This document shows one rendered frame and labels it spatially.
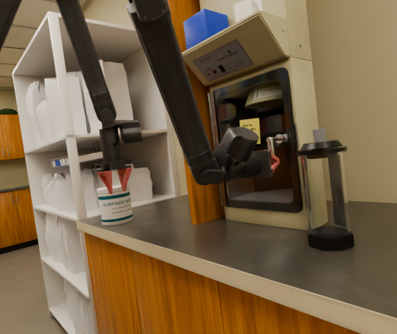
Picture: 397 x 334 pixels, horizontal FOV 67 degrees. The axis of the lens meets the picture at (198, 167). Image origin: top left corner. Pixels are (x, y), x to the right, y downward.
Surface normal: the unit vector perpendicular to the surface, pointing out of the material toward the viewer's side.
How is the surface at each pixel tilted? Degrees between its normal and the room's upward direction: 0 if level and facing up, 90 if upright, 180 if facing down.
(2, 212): 90
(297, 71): 90
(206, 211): 90
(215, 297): 90
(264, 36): 135
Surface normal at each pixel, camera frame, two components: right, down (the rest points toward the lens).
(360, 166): -0.76, 0.13
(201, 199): 0.64, -0.04
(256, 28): -0.45, 0.79
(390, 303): -0.12, -0.99
